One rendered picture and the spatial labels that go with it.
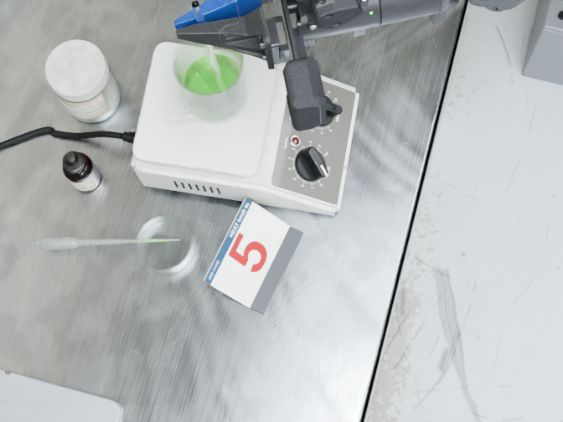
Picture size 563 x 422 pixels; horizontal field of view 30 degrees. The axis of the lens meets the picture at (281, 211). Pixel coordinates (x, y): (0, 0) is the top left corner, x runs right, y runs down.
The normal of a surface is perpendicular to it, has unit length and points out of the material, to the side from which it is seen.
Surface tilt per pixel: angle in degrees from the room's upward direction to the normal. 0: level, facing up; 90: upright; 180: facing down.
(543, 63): 90
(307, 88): 1
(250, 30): 46
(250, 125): 0
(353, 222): 0
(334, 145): 30
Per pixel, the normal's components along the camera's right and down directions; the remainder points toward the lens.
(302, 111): 0.18, 0.95
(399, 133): -0.04, -0.25
